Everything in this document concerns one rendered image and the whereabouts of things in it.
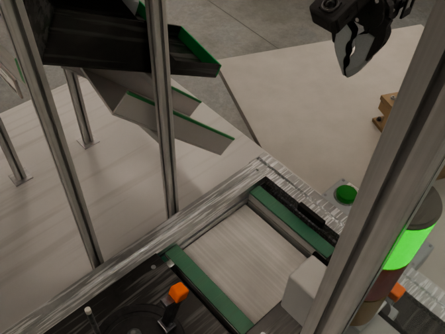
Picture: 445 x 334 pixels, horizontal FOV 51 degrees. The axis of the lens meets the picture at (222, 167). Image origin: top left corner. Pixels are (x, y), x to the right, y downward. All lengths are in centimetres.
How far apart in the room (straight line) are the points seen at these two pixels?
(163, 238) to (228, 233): 13
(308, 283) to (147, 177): 64
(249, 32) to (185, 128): 232
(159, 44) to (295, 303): 36
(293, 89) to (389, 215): 102
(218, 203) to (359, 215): 59
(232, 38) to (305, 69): 169
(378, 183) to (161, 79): 45
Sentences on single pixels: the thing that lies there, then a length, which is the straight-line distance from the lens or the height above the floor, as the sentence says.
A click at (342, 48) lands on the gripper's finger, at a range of 73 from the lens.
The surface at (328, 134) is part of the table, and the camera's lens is 118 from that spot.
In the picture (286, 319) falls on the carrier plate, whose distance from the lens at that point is 76.
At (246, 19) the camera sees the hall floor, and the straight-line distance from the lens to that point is 323.
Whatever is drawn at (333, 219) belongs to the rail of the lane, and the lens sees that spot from 89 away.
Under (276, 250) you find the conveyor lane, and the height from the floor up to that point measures 92.
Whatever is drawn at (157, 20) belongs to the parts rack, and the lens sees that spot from 61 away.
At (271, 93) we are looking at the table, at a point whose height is 86.
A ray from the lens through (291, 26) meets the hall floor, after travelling 320.
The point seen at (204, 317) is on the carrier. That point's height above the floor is 97.
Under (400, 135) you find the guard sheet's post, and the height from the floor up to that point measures 150.
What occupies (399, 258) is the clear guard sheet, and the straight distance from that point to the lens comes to 32.
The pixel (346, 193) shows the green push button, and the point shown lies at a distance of 91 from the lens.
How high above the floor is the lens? 166
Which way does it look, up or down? 49 degrees down
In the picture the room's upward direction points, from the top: 3 degrees clockwise
